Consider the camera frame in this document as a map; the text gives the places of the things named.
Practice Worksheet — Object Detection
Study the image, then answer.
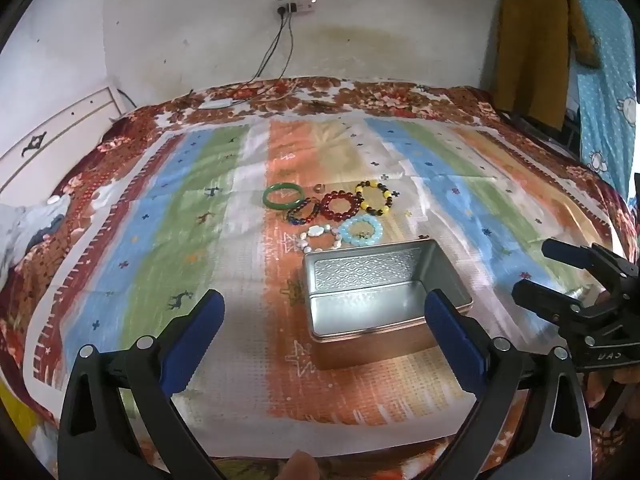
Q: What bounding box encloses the light blue bead bracelet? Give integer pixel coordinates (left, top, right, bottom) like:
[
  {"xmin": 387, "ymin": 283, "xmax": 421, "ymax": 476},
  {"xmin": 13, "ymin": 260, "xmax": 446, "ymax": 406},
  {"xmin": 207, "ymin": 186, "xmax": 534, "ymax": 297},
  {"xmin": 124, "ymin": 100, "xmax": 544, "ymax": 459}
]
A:
[{"xmin": 339, "ymin": 216, "xmax": 384, "ymax": 247}]

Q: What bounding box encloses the striped woven cloth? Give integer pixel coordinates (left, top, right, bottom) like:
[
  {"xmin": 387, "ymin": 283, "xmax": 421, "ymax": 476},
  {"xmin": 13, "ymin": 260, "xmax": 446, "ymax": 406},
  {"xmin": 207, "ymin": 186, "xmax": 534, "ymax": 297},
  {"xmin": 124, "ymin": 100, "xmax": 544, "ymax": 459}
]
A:
[{"xmin": 22, "ymin": 115, "xmax": 626, "ymax": 423}]

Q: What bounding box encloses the dark multicolour bead bracelet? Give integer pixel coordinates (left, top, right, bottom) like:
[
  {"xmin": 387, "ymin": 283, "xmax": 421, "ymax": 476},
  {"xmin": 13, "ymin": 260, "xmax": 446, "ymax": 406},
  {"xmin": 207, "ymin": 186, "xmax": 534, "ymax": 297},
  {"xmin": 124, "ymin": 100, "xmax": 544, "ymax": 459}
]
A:
[{"xmin": 286, "ymin": 199, "xmax": 321, "ymax": 226}]

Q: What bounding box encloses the green jade bangle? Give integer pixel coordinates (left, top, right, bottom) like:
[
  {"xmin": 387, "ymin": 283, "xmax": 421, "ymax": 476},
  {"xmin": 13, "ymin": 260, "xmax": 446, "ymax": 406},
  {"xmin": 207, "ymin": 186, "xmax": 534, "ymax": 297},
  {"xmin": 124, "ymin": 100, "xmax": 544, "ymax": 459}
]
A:
[{"xmin": 263, "ymin": 183, "xmax": 304, "ymax": 209}]

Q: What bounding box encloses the white headboard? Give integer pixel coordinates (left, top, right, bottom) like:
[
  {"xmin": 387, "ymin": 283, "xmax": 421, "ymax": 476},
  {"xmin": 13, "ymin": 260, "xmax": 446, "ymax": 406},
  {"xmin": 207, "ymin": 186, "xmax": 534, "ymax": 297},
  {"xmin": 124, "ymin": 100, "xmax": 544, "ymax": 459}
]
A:
[{"xmin": 0, "ymin": 85, "xmax": 138, "ymax": 196}]

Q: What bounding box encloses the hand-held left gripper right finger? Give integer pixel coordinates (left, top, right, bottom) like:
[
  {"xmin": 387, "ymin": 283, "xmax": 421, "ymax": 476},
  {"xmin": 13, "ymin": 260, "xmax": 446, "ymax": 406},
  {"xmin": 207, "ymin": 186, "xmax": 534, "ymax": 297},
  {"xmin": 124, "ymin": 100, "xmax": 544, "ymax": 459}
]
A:
[{"xmin": 424, "ymin": 288, "xmax": 593, "ymax": 480}]

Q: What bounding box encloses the brown hanging garment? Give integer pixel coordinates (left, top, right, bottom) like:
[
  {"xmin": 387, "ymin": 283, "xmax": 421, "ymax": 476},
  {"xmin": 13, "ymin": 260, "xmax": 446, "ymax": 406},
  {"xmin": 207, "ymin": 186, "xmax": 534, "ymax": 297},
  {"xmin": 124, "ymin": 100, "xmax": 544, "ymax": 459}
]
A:
[{"xmin": 492, "ymin": 0, "xmax": 601, "ymax": 131}]

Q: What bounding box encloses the black power cable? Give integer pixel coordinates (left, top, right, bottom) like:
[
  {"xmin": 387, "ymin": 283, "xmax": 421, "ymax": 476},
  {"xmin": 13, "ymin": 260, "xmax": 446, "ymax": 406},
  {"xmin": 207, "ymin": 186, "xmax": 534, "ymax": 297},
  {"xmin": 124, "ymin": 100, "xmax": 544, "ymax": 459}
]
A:
[
  {"xmin": 247, "ymin": 12, "xmax": 283, "ymax": 83},
  {"xmin": 277, "ymin": 12, "xmax": 295, "ymax": 81}
]

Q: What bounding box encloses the person's left hand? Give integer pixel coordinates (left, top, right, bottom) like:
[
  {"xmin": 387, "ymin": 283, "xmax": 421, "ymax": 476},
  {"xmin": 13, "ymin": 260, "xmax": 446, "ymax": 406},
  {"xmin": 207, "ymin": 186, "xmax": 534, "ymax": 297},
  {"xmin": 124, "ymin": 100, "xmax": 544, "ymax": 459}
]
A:
[{"xmin": 276, "ymin": 450, "xmax": 321, "ymax": 480}]

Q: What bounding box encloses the red bead bracelet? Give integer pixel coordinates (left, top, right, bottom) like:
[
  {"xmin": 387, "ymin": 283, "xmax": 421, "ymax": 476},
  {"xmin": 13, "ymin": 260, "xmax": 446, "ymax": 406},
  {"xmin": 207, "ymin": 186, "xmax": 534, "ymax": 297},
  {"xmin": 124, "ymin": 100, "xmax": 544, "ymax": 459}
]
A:
[{"xmin": 320, "ymin": 191, "xmax": 362, "ymax": 222}]

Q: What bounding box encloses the grey crumpled cloth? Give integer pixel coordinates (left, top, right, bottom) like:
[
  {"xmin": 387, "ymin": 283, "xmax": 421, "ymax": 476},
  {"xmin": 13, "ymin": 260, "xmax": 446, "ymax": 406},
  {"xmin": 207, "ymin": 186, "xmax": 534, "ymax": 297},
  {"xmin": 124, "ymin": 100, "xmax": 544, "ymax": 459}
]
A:
[{"xmin": 0, "ymin": 192, "xmax": 73, "ymax": 281}]

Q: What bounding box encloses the white wall power strip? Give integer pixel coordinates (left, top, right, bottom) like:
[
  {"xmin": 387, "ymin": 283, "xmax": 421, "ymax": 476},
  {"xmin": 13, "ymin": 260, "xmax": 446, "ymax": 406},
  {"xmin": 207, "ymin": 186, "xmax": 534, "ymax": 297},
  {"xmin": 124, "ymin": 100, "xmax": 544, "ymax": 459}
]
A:
[{"xmin": 272, "ymin": 0, "xmax": 319, "ymax": 16}]

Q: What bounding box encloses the floral bedsheet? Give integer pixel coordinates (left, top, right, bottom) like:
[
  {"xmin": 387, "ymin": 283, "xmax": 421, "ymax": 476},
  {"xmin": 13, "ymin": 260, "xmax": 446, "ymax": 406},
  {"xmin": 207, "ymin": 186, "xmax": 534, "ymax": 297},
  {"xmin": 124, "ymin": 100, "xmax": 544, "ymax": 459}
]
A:
[{"xmin": 0, "ymin": 76, "xmax": 640, "ymax": 480}]

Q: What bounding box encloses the metal tin box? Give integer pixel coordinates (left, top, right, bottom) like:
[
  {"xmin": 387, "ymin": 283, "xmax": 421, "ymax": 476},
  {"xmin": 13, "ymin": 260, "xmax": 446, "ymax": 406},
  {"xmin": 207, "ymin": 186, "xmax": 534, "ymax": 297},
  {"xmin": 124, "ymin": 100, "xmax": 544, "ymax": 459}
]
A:
[{"xmin": 302, "ymin": 239, "xmax": 474, "ymax": 371}]

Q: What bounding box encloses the white stone bracelet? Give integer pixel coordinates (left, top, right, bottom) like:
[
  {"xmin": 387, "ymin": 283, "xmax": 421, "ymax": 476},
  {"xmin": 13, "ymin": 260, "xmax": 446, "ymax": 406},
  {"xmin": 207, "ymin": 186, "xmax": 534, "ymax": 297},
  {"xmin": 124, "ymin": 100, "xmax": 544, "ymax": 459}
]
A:
[{"xmin": 298, "ymin": 225, "xmax": 346, "ymax": 253}]

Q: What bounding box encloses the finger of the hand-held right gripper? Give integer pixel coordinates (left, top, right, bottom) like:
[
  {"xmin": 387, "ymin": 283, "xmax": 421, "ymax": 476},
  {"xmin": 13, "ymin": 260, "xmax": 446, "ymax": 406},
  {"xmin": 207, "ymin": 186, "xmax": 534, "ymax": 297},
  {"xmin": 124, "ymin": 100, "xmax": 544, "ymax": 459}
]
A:
[
  {"xmin": 541, "ymin": 238, "xmax": 626, "ymax": 281},
  {"xmin": 511, "ymin": 280, "xmax": 601, "ymax": 328}
]

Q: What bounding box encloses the yellow and black bead bracelet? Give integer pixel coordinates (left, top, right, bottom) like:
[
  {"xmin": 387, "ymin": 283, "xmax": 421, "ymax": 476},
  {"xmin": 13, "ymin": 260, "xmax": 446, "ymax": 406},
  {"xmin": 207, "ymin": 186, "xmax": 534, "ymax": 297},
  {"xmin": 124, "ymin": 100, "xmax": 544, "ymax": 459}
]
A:
[{"xmin": 354, "ymin": 179, "xmax": 396, "ymax": 217}]

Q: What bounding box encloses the blue printed cloth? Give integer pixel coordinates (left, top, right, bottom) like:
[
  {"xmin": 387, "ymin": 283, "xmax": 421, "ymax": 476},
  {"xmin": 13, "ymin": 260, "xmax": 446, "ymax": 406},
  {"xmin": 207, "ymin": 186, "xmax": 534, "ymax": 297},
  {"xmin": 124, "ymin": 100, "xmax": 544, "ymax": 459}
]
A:
[{"xmin": 500, "ymin": 0, "xmax": 640, "ymax": 196}]

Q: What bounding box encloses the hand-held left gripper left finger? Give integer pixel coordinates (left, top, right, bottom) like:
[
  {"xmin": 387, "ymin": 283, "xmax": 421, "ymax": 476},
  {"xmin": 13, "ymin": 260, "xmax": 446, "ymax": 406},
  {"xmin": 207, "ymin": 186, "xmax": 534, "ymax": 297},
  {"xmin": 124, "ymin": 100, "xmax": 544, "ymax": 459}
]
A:
[{"xmin": 56, "ymin": 288, "xmax": 226, "ymax": 480}]

